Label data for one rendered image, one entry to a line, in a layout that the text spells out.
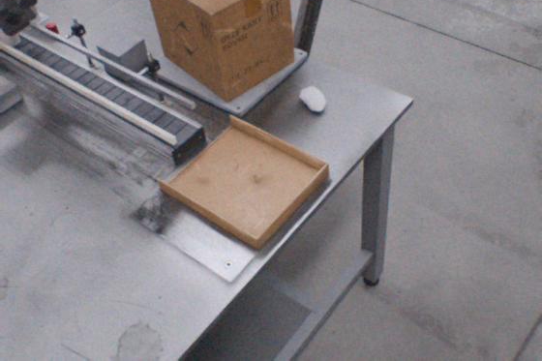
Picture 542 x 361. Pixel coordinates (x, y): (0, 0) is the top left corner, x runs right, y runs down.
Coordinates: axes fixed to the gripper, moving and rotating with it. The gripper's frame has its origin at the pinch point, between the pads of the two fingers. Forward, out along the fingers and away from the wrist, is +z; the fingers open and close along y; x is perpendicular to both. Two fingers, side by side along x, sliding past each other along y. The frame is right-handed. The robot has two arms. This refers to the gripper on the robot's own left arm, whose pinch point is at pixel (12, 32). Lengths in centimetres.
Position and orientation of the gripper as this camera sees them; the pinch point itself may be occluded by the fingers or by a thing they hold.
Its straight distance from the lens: 194.4
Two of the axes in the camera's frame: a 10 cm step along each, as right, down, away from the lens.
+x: 6.8, 7.3, 0.6
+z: -4.2, 3.2, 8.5
